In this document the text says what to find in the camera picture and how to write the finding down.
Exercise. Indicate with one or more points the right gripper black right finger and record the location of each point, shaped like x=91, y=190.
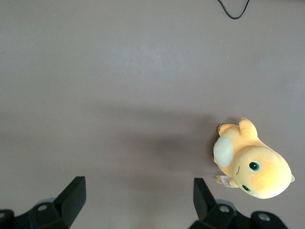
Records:
x=202, y=202

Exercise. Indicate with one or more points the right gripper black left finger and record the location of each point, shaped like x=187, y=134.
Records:
x=71, y=198

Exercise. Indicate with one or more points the yellow plush toy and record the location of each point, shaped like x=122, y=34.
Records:
x=259, y=171

